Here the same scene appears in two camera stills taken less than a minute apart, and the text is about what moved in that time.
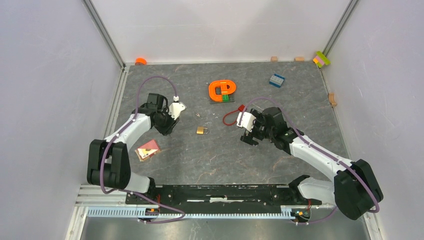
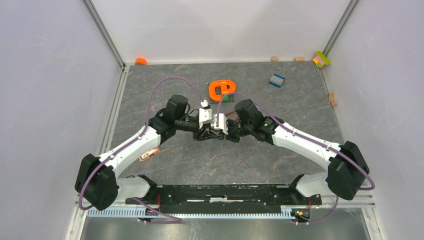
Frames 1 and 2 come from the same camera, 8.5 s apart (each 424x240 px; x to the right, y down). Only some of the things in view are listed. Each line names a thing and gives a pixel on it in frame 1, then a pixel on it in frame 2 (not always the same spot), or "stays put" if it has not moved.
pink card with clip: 147,150 stays put
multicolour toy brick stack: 321,59 stays put
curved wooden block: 331,99 stays put
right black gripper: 248,136 -> 230,137
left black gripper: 167,130 -> 205,134
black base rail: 219,197 stays put
